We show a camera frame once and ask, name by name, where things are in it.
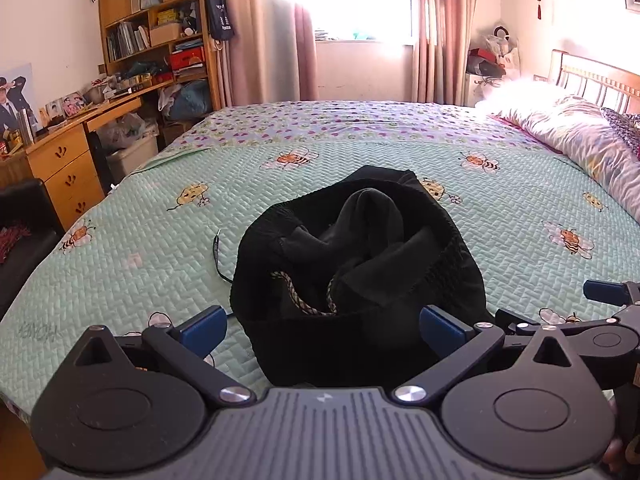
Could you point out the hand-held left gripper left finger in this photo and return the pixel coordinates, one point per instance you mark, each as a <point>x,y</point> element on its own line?
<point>202,332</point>

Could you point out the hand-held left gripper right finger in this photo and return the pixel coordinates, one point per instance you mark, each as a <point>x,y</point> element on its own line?
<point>442,332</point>

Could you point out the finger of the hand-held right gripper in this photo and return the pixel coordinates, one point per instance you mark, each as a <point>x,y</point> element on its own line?
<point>510,319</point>
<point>605,291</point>

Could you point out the black pants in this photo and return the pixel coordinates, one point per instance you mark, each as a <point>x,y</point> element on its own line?
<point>360,240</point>

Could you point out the green bee-print quilt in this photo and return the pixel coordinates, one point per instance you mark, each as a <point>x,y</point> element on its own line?
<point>150,240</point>

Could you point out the black white patterned pillow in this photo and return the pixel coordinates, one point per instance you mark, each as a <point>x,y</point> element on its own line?
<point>625,127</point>

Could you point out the floral duvet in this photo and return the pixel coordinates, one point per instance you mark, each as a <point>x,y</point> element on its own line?
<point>575,125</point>

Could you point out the white storage bin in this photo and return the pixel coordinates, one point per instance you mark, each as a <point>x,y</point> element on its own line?
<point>132,157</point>

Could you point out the red striped cloth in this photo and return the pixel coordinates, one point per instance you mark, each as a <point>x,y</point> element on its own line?
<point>12,242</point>

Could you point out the wooden headboard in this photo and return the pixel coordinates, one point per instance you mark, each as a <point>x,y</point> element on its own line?
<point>600,72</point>

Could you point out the black sofa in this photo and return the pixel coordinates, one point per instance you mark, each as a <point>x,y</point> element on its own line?
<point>25,205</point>

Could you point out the blue plastic bag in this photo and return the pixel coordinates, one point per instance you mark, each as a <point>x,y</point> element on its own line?
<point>192,100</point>

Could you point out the wooden desk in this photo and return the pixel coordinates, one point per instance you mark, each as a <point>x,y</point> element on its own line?
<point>52,152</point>

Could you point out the pile of bags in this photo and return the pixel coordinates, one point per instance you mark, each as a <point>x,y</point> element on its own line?
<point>495,50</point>

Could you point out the pink curtain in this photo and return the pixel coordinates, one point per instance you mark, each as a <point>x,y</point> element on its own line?
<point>440,35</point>
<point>250,35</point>

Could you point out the navy hanging bag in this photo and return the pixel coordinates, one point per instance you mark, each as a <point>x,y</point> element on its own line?
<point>219,15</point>

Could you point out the window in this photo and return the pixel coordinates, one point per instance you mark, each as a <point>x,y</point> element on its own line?
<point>350,0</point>

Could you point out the wall poster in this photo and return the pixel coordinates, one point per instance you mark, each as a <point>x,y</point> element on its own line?
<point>15,105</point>

